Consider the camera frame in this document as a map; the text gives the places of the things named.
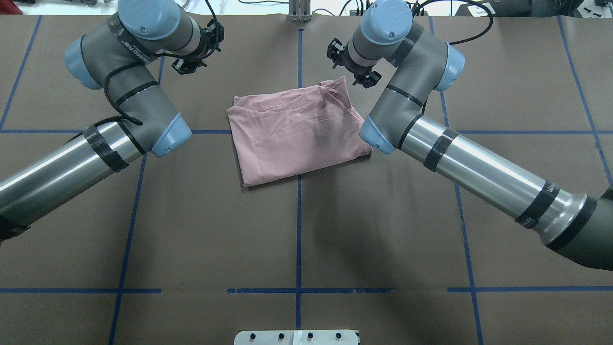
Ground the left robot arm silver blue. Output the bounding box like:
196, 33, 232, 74
0, 0, 224, 241

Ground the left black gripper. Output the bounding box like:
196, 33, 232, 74
193, 26, 222, 59

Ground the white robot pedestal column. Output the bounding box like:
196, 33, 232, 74
234, 329, 361, 345

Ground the pink Snoopy t-shirt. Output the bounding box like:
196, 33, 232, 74
227, 77, 373, 187

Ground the black box with label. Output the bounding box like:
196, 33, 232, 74
454, 0, 532, 17

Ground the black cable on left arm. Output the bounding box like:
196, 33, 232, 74
62, 0, 226, 144

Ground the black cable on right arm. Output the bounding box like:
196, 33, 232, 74
412, 0, 494, 46

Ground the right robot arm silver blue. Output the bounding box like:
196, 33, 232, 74
327, 0, 613, 271

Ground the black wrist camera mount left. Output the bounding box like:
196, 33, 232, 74
171, 58, 207, 76

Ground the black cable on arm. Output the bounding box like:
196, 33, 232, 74
62, 0, 226, 144
412, 0, 494, 46

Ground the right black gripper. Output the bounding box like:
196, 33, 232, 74
335, 46, 365, 75

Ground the aluminium frame post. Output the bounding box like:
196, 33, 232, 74
287, 0, 312, 23

